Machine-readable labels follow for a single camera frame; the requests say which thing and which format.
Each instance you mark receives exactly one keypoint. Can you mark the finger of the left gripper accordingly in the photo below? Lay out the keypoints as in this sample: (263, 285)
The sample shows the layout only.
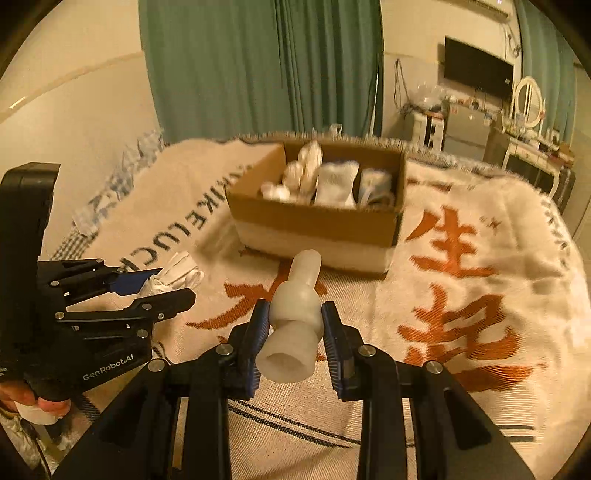
(142, 314)
(74, 281)

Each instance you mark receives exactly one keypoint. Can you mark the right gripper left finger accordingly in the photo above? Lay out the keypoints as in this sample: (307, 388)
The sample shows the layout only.
(224, 372)

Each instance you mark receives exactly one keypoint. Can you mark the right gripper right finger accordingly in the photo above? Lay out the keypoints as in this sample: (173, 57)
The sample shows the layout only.
(362, 372)

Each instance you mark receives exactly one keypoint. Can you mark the white silicone tube toy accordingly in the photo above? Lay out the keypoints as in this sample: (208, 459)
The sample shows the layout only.
(288, 354)

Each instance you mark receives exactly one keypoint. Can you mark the left hand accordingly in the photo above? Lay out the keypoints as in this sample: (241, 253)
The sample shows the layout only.
(13, 392)

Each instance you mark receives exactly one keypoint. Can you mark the blue plaid bedsheet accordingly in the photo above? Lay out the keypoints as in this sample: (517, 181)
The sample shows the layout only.
(88, 219)

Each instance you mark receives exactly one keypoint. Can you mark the brown cardboard box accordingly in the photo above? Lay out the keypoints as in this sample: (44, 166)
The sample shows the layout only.
(348, 239)

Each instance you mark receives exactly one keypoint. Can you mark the white floor mop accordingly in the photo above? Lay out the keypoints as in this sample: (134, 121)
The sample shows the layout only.
(376, 121)

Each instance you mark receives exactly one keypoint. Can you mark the white suitcase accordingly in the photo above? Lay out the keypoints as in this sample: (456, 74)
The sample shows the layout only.
(425, 130)

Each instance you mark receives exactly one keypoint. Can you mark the green curtain left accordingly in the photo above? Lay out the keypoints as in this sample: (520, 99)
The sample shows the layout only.
(219, 69)

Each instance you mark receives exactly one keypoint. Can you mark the green curtain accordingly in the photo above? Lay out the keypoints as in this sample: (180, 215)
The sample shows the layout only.
(549, 59)
(219, 69)

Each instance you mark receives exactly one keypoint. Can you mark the grey mini fridge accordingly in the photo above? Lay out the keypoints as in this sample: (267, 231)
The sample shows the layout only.
(467, 132)

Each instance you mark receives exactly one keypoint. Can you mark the white dressing table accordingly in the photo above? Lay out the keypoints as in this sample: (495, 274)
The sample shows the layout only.
(536, 167)

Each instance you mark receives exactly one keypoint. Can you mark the white oval vanity mirror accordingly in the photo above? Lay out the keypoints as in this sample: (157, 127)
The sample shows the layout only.
(528, 104)

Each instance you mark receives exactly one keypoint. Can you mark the green curtain right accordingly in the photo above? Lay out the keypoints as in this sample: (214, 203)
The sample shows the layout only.
(549, 59)

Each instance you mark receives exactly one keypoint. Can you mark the white air conditioner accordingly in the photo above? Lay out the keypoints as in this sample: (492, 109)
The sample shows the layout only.
(501, 9)

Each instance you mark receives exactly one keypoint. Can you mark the black wall television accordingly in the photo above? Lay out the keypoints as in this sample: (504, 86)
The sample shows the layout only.
(478, 69)

